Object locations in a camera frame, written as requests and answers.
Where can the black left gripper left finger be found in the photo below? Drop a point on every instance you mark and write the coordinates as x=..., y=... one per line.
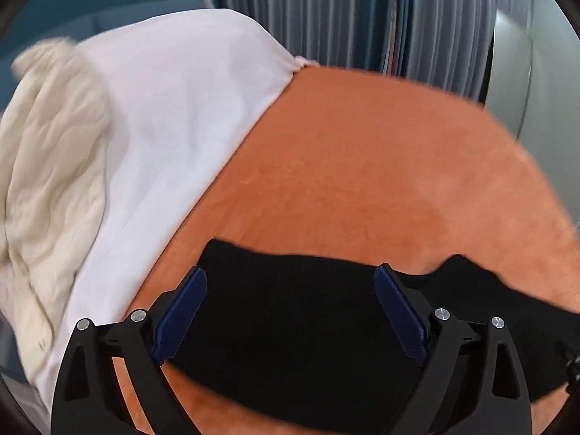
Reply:
x=88, y=398

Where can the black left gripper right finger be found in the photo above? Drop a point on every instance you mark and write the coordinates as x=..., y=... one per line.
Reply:
x=470, y=377

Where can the black pants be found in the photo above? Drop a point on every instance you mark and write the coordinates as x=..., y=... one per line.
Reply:
x=305, y=339

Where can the orange plush bed cover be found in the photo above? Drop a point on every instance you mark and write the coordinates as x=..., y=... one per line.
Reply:
x=352, y=165

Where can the cream crumpled blanket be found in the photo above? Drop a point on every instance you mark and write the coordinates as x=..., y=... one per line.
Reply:
x=53, y=156

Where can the white door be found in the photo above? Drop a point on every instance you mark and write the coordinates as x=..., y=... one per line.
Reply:
x=510, y=73

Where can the white bed sheet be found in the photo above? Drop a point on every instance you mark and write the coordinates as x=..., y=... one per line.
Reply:
x=185, y=90

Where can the grey blue curtain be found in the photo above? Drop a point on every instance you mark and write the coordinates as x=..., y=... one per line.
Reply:
x=443, y=43

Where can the blue headboard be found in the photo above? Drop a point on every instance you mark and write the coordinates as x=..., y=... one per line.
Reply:
x=90, y=25

